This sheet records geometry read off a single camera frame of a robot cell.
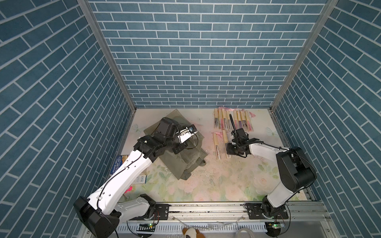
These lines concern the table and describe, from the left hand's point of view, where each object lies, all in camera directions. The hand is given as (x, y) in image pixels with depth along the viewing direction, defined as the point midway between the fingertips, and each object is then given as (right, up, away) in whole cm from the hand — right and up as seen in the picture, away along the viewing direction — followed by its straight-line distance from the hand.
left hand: (189, 138), depth 72 cm
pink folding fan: (+23, +10, +39) cm, 47 cm away
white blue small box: (-28, -25, +11) cm, 39 cm away
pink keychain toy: (-33, -29, +9) cm, 45 cm away
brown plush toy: (+2, -43, -5) cm, 43 cm away
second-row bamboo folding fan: (+23, 0, +29) cm, 37 cm away
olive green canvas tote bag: (-4, -15, +7) cm, 17 cm away
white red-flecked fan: (+40, +7, +39) cm, 56 cm away
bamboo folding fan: (+35, +11, +43) cm, 56 cm away
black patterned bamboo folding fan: (+19, +11, +43) cm, 48 cm away
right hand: (+25, -10, +23) cm, 35 cm away
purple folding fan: (+36, +6, +37) cm, 52 cm away
